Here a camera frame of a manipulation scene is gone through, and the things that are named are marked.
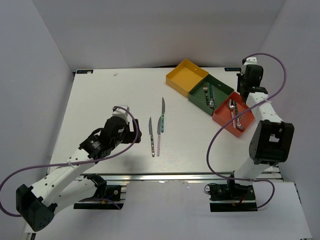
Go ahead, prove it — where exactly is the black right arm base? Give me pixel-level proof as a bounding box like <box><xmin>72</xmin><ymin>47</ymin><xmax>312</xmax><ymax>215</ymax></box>
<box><xmin>203</xmin><ymin>183</ymin><xmax>258</xmax><ymax>213</ymax></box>

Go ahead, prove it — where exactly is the knife with green handle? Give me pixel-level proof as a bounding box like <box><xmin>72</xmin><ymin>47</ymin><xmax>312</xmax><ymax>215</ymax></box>
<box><xmin>161</xmin><ymin>97</ymin><xmax>166</xmax><ymax>133</ymax></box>

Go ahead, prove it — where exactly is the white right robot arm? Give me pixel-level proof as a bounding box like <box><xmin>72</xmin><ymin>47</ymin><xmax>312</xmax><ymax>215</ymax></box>
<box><xmin>225</xmin><ymin>64</ymin><xmax>295</xmax><ymax>200</ymax></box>

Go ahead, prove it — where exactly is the spoon with green handle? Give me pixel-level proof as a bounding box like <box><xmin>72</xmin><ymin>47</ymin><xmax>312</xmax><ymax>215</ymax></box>
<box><xmin>234</xmin><ymin>101</ymin><xmax>245</xmax><ymax>132</ymax></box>

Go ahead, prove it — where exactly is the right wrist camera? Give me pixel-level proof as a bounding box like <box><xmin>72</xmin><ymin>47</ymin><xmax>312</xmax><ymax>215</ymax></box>
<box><xmin>242</xmin><ymin>56</ymin><xmax>258</xmax><ymax>66</ymax></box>

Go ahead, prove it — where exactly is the knife with black patterned handle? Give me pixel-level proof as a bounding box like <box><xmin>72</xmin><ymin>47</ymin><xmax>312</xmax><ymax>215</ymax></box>
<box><xmin>148</xmin><ymin>117</ymin><xmax>155</xmax><ymax>157</ymax></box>

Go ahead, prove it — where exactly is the fork with black patterned handle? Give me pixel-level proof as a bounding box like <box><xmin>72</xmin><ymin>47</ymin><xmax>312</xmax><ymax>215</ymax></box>
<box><xmin>203</xmin><ymin>82</ymin><xmax>210</xmax><ymax>106</ymax></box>

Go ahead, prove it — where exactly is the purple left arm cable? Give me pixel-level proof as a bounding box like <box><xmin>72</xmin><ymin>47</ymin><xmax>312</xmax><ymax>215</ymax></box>
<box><xmin>0</xmin><ymin>105</ymin><xmax>140</xmax><ymax>217</ymax></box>

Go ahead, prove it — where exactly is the yellow square bin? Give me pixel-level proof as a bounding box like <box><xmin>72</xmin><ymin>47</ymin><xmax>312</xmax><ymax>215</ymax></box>
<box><xmin>165</xmin><ymin>59</ymin><xmax>209</xmax><ymax>98</ymax></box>

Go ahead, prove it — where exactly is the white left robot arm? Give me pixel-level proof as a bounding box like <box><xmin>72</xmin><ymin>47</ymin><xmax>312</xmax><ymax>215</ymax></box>
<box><xmin>16</xmin><ymin>116</ymin><xmax>142</xmax><ymax>232</ymax></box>

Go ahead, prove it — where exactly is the knife with pink handle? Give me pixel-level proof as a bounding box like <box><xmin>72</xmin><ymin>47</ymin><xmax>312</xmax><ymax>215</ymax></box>
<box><xmin>156</xmin><ymin>116</ymin><xmax>162</xmax><ymax>157</ymax></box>

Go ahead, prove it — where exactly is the spoon with pink handle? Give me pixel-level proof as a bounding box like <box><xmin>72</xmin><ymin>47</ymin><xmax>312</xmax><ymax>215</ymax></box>
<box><xmin>227</xmin><ymin>99</ymin><xmax>236</xmax><ymax>128</ymax></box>

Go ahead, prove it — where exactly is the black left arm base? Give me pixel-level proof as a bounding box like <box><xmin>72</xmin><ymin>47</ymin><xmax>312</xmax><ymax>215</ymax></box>
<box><xmin>73</xmin><ymin>173</ymin><xmax>125</xmax><ymax>210</ymax></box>

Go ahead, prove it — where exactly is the orange square bin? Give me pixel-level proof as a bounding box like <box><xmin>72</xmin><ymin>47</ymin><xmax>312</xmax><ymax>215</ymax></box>
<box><xmin>211</xmin><ymin>91</ymin><xmax>256</xmax><ymax>138</ymax></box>

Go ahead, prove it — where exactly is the green square bin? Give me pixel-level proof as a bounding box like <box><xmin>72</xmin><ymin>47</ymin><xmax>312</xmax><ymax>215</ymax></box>
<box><xmin>188</xmin><ymin>74</ymin><xmax>234</xmax><ymax>117</ymax></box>

